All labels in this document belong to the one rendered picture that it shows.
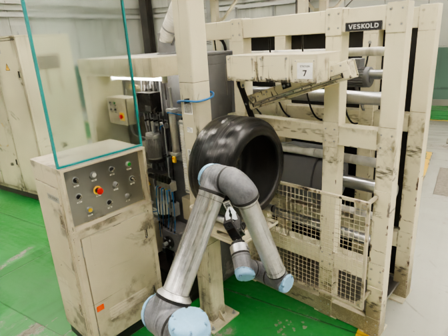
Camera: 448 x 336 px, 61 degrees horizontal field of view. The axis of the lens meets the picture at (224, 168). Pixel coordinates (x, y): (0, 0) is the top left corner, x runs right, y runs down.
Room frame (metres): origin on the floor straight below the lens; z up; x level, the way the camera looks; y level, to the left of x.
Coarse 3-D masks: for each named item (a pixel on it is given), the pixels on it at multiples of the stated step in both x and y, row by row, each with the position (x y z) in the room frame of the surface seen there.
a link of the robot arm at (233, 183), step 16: (224, 176) 1.42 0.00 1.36; (240, 176) 1.41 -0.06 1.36; (224, 192) 1.42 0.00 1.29; (240, 192) 1.38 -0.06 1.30; (256, 192) 1.40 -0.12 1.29; (240, 208) 1.41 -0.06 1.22; (256, 208) 1.41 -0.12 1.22; (256, 224) 1.41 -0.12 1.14; (256, 240) 1.43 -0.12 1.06; (272, 240) 1.45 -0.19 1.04; (272, 256) 1.44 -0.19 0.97; (272, 272) 1.46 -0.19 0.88; (288, 288) 1.47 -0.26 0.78
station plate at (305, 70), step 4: (300, 64) 1.98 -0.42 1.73; (304, 64) 1.97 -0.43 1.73; (308, 64) 1.95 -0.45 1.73; (312, 64) 1.94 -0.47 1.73; (300, 68) 1.98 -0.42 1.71; (304, 68) 1.97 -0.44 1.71; (308, 68) 1.95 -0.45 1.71; (312, 68) 1.94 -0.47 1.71; (300, 72) 1.98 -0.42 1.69; (304, 72) 1.97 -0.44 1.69; (308, 72) 1.95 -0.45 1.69; (312, 72) 1.94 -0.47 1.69; (300, 76) 1.98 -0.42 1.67; (304, 76) 1.97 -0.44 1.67; (308, 76) 1.95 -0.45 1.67; (312, 76) 1.94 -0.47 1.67
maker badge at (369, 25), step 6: (348, 24) 2.14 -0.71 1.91; (354, 24) 2.12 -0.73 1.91; (360, 24) 2.10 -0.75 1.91; (366, 24) 2.07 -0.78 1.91; (372, 24) 2.05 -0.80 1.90; (378, 24) 2.03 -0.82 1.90; (348, 30) 2.14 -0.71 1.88; (354, 30) 2.12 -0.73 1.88; (360, 30) 2.10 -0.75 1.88; (366, 30) 2.07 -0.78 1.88
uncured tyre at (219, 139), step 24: (216, 120) 2.06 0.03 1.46; (240, 120) 1.98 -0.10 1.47; (216, 144) 1.87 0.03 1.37; (240, 144) 1.87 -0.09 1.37; (264, 144) 2.26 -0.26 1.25; (192, 168) 1.91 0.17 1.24; (240, 168) 2.29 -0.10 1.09; (264, 168) 2.26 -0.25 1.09; (192, 192) 1.95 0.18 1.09; (264, 192) 2.16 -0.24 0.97; (240, 216) 1.87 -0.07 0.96
